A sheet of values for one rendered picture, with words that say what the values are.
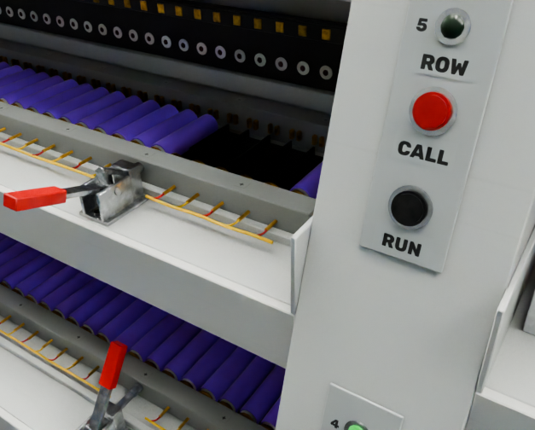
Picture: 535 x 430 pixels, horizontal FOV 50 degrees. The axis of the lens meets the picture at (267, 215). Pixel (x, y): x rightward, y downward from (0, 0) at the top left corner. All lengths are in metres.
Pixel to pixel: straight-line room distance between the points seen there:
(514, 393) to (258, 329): 0.14
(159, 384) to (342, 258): 0.26
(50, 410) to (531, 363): 0.39
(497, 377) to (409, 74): 0.14
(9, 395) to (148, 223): 0.24
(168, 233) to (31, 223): 0.12
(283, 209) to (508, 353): 0.15
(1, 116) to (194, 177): 0.20
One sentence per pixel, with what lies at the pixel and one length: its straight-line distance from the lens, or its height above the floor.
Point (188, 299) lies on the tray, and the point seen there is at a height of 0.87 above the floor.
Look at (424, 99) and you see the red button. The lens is 0.25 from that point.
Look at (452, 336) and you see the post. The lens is 0.28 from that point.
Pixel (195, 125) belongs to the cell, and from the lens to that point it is 0.47.
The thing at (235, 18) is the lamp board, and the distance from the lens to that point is 0.49.
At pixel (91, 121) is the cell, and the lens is 0.50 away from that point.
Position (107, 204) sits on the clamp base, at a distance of 0.39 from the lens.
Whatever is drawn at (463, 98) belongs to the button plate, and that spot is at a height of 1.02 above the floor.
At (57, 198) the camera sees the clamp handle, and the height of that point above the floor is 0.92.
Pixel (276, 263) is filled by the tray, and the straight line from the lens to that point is 0.34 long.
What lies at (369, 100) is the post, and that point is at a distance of 0.27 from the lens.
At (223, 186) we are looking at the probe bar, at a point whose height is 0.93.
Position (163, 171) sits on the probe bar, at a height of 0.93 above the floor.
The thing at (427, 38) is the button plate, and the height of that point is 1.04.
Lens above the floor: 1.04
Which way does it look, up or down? 19 degrees down
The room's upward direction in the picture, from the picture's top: 9 degrees clockwise
